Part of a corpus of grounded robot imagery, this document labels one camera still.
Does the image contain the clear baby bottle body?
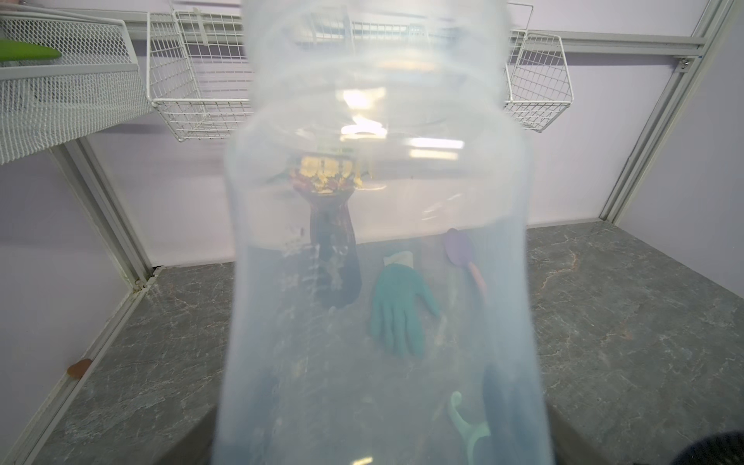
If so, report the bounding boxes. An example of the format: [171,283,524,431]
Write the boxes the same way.
[212,1,553,464]

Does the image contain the mint bottle handle ring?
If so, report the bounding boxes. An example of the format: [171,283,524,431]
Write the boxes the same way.
[446,390,493,465]

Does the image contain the dark glass vase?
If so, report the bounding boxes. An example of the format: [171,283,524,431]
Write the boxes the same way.
[306,193,362,308]

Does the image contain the green garden glove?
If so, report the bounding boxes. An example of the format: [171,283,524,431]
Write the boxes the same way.
[370,251,441,357]

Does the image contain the yellow flower bouquet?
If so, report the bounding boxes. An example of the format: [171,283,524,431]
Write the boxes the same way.
[289,156,369,196]

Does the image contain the artificial pink tulip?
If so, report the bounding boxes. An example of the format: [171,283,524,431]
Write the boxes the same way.
[0,39,62,63]

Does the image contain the white wire wall shelf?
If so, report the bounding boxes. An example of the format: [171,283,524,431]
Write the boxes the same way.
[146,3,574,141]

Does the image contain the white mesh wall basket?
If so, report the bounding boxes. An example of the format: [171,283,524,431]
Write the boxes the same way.
[1,3,151,164]

